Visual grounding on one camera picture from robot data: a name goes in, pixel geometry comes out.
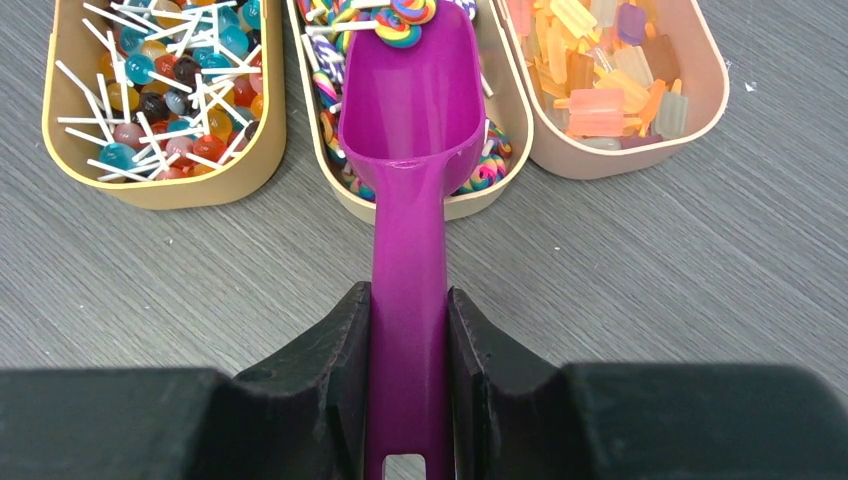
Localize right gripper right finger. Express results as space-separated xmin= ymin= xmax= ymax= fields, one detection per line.
xmin=448 ymin=288 xmax=847 ymax=479

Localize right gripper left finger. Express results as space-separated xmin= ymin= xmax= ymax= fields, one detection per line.
xmin=1 ymin=282 xmax=371 ymax=479

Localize magenta plastic scoop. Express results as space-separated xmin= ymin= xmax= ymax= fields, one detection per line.
xmin=339 ymin=2 xmax=486 ymax=479

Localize rainbow swirl lollipop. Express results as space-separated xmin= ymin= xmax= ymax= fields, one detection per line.
xmin=306 ymin=7 xmax=422 ymax=49

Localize pink tray popsicle candies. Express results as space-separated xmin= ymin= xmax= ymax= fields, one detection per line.
xmin=496 ymin=1 xmax=730 ymax=180

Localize tan tray round lollipops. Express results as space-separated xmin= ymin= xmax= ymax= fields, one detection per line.
xmin=42 ymin=1 xmax=286 ymax=210

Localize cream tray swirl lollipops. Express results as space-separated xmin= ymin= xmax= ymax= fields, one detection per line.
xmin=286 ymin=0 xmax=535 ymax=225

